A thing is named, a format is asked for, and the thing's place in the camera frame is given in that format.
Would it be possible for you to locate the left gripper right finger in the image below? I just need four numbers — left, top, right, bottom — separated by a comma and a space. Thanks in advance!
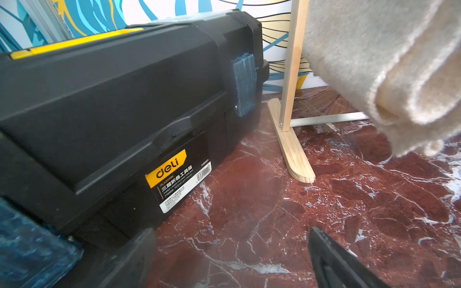
308, 227, 389, 288

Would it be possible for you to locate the left aluminium frame post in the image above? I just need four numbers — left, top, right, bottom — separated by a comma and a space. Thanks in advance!
19, 0, 74, 44

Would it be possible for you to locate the black yellow toolbox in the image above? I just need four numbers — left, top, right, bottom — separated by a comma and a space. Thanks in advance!
0, 10, 270, 288

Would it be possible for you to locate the wooden clothes rack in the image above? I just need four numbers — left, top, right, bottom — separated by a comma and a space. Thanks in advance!
268, 1, 369, 184

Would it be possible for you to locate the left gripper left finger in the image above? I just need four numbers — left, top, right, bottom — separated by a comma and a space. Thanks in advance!
54, 228, 156, 288

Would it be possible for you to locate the beige knitted scarf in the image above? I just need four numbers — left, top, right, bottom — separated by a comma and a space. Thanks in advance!
303, 1, 461, 157

